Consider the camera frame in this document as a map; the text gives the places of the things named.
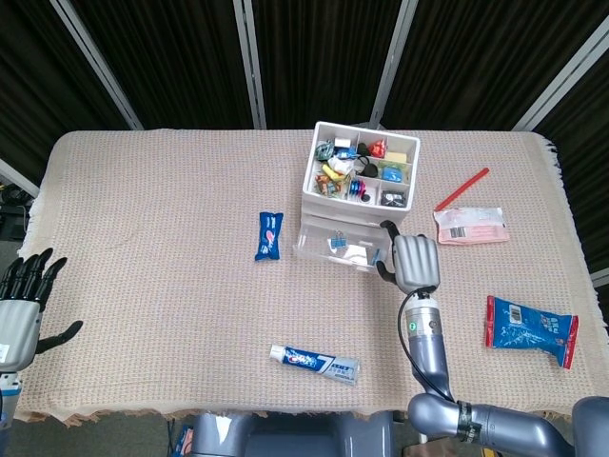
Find beige woven tablecloth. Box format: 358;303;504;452
12;128;609;427

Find pink white plastic pouch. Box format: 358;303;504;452
432;207;510;246

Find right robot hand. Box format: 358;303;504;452
375;219;442;293

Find blue red snack bag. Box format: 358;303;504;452
483;294;580;370

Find grey metal frame post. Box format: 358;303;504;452
0;158;40;197
49;0;144;130
512;18;609;132
369;0;420;128
232;0;267;129

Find colourful candy wrappers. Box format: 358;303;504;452
314;174;349;196

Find blue silver toothpaste tube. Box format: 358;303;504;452
269;344;361;386

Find grey robot torso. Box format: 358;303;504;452
189;411;396;457

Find black looped band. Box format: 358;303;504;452
355;142;380;175

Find small blue Pepsi snack pack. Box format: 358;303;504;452
254;210;285;262

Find green blue small pack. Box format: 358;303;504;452
380;161;408;183

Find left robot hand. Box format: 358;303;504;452
0;247;84;370

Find blue packet under table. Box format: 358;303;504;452
173;423;194;456

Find red flat stick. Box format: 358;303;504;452
434;167;491;212

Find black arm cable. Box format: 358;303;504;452
398;289;459;402

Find black pleated curtain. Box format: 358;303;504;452
0;0;609;287

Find white drawer organizer box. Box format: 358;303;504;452
299;120;422;239

